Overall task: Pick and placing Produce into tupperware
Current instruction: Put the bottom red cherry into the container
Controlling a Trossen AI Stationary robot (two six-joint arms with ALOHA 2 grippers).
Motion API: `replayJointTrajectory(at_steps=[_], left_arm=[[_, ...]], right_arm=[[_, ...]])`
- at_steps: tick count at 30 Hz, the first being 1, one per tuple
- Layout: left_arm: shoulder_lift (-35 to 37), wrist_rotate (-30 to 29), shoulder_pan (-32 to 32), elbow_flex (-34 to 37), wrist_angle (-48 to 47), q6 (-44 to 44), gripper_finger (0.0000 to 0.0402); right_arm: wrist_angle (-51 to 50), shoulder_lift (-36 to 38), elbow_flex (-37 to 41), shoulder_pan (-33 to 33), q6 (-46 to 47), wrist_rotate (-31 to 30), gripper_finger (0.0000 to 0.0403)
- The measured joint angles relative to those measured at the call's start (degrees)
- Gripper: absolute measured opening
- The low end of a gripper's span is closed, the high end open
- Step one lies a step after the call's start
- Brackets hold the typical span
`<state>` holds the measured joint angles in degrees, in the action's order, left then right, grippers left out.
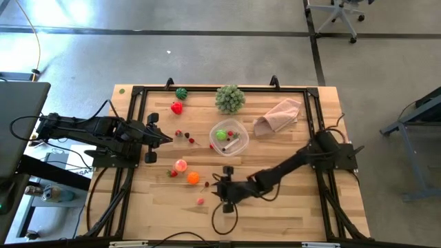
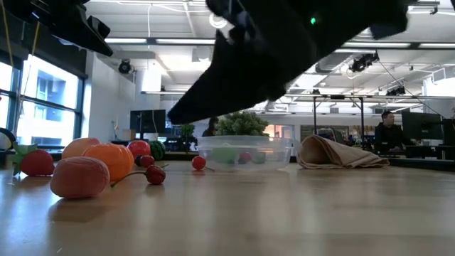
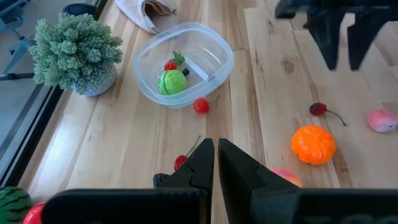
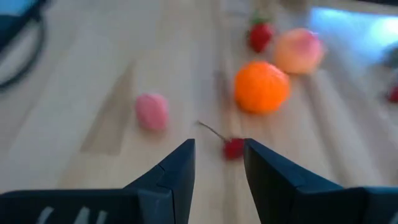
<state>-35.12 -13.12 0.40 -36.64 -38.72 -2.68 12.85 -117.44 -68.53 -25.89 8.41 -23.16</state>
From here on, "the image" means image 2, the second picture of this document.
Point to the orange tangerine toy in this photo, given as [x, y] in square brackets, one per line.
[113, 160]

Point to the round black ceiling spotlight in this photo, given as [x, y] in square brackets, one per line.
[124, 67]

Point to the blackberry toy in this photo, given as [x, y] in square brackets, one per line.
[138, 160]

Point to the black camera on rail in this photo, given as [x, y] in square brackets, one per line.
[362, 63]
[396, 91]

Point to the person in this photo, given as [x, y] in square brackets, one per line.
[389, 135]
[212, 127]

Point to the potted green succulent plant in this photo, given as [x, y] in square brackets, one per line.
[241, 124]

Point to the green apple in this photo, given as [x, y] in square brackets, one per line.
[224, 155]

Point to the black metal stand frame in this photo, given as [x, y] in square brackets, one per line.
[314, 113]

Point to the dark red cherry with stem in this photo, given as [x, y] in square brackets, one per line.
[155, 175]

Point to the red cherry tomato green stem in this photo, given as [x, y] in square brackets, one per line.
[198, 163]

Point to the black long table edge rail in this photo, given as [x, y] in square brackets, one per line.
[177, 155]

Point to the clear plastic tupperware container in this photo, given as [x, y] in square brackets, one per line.
[277, 160]

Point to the small striped watermelon toy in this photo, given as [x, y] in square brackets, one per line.
[158, 149]

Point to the small background potted plant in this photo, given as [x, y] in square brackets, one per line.
[187, 131]

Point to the folded beige cloth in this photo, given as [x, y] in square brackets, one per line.
[337, 153]

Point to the large glass window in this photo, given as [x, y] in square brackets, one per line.
[49, 99]

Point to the black curved hoop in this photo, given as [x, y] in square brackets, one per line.
[15, 140]

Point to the pink fuzzy peach toy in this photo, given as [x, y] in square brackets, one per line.
[80, 177]

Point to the small cardboard box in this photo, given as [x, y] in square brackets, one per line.
[128, 134]

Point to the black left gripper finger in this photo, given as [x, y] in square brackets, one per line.
[81, 37]

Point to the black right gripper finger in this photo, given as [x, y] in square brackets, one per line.
[220, 92]

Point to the red strawberry green leaves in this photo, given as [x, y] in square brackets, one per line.
[37, 163]

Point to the smooth orange-pink peach toy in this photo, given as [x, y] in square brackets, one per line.
[76, 146]

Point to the black computer monitor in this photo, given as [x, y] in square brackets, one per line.
[422, 125]
[449, 131]
[147, 121]

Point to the overhead beam with light strips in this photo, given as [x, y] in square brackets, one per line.
[414, 45]

